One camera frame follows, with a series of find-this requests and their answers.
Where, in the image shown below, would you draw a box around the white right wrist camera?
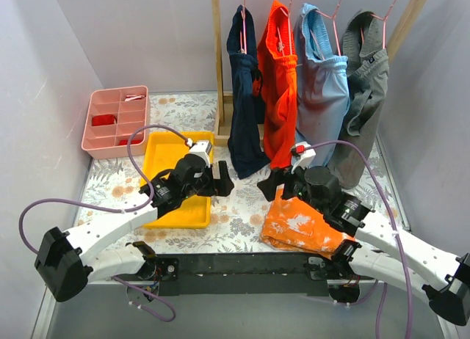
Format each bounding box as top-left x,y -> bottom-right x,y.
291,142 -> 316,174

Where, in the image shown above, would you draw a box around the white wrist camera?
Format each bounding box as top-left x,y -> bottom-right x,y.
291,142 -> 316,174
186,138 -> 212,167

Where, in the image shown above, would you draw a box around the white red cloth back compartment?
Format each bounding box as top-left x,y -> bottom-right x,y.
123,95 -> 146,102

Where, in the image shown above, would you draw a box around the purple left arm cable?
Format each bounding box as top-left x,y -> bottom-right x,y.
18,125 -> 194,322

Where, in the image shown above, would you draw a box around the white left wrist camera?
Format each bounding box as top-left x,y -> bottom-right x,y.
186,138 -> 212,167

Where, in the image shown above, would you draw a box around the pink hanger with navy shorts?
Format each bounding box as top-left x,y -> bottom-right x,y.
240,0 -> 247,54

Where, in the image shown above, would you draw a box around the pink hanger with blue shorts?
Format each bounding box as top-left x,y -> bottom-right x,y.
311,0 -> 348,59

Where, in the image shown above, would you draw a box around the red folded cloth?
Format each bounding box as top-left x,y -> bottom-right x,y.
91,114 -> 117,127

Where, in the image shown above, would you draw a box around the pink divided organizer box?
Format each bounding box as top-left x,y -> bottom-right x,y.
82,85 -> 150,159

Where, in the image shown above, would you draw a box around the navy blue shorts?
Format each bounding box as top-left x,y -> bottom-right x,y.
226,6 -> 270,179

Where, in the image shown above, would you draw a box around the yellow plastic tray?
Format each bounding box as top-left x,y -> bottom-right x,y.
142,131 -> 211,230

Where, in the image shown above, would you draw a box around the light blue shorts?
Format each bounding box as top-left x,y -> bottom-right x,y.
294,3 -> 350,145

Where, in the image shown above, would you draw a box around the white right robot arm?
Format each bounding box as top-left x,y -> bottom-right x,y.
257,167 -> 469,326

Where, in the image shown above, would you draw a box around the pink wire hanger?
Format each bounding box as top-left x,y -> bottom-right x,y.
367,0 -> 397,49

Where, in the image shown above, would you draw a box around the pink hanger with red shorts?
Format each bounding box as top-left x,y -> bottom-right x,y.
276,0 -> 294,72

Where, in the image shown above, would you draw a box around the orange white folded shorts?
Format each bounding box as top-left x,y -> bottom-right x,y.
260,188 -> 354,259

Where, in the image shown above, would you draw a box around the red cloth front compartment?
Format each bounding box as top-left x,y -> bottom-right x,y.
117,139 -> 142,146

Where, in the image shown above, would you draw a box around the grey shorts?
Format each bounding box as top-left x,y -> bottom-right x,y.
326,10 -> 390,190

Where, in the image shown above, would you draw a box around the red orange shorts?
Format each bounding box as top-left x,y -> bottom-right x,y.
257,0 -> 297,169

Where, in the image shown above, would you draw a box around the floral table mat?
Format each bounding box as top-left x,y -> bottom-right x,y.
75,90 -> 408,255

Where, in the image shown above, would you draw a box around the wooden clothes rack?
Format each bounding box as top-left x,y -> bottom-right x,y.
211,0 -> 427,147

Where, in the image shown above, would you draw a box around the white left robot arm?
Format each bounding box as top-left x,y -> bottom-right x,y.
35,153 -> 234,302

